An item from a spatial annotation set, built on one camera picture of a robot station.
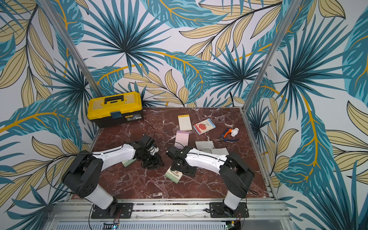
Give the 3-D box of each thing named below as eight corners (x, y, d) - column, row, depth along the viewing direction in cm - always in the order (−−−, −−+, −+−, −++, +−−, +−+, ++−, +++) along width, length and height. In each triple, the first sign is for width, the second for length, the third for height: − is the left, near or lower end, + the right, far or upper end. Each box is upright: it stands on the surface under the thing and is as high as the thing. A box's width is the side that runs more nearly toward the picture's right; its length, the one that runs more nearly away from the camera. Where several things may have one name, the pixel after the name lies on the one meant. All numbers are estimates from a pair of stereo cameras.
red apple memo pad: (199, 135, 106) (199, 133, 104) (192, 126, 111) (193, 124, 109) (215, 127, 110) (216, 126, 109) (208, 119, 115) (209, 117, 114)
